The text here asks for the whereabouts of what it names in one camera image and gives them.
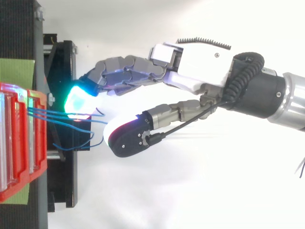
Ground black stand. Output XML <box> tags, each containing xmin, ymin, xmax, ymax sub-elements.
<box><xmin>0</xmin><ymin>0</ymin><xmax>79</xmax><ymax>229</ymax></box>

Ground loose thin cables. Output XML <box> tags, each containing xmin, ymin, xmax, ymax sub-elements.
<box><xmin>294</xmin><ymin>155</ymin><xmax>305</xmax><ymax>179</ymax></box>

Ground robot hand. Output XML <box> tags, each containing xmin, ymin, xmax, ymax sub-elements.
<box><xmin>63</xmin><ymin>36</ymin><xmax>238</xmax><ymax>158</ymax></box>

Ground thin black cable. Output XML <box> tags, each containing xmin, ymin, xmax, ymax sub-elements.
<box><xmin>148</xmin><ymin>101</ymin><xmax>233</xmax><ymax>146</ymax></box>

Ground black coiled cable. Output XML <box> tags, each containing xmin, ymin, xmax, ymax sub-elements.
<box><xmin>224</xmin><ymin>51</ymin><xmax>265</xmax><ymax>104</ymax></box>

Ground blue cable bundle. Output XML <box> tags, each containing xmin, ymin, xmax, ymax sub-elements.
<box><xmin>27</xmin><ymin>107</ymin><xmax>109</xmax><ymax>151</ymax></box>

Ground red bin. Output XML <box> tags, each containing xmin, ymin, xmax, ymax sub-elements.
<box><xmin>0</xmin><ymin>82</ymin><xmax>48</xmax><ymax>203</ymax></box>

